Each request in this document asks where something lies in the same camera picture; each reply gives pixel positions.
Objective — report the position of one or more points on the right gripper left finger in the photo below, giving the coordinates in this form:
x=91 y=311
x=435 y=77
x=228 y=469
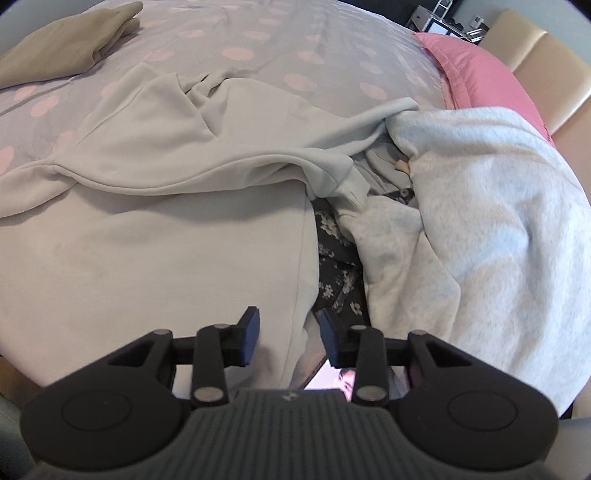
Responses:
x=213 y=349

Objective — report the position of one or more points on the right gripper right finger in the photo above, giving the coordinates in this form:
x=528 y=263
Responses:
x=367 y=352

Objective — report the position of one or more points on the white sweatshirt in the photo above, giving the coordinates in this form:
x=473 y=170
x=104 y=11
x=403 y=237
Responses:
x=176 y=204

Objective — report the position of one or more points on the smartphone with lit screen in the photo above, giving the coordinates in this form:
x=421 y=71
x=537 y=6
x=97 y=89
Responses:
x=331 y=378

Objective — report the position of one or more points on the black floral garment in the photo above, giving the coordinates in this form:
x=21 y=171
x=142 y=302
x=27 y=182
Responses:
x=337 y=267

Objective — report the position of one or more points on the grey fleece blanket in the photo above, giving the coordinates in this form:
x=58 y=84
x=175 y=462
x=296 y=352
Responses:
x=494 y=257

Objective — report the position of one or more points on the light grey garment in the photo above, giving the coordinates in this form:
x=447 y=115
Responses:
x=385 y=168

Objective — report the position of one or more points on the pink pillow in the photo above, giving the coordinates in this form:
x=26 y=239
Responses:
x=476 y=78

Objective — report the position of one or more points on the polka dot bed cover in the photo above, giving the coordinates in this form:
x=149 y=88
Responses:
x=338 y=57

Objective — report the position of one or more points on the beige padded headboard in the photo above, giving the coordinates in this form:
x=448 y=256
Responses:
x=554 y=76

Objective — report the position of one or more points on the white nightstand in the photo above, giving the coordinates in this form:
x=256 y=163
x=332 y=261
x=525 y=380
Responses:
x=432 y=20

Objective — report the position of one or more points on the khaki folded garment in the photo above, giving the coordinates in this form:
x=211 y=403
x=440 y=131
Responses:
x=69 y=46

